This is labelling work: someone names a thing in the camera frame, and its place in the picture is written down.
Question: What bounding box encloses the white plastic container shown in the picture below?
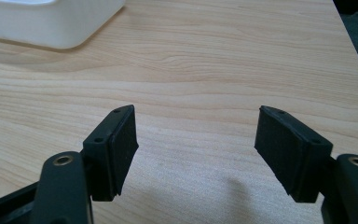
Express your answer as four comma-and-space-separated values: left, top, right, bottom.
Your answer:
0, 0, 127, 50

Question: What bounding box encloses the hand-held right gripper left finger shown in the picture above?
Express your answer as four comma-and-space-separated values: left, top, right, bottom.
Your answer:
82, 104, 140, 203

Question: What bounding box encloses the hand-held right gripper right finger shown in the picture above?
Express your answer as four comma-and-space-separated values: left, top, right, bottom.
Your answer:
254, 105, 334, 203

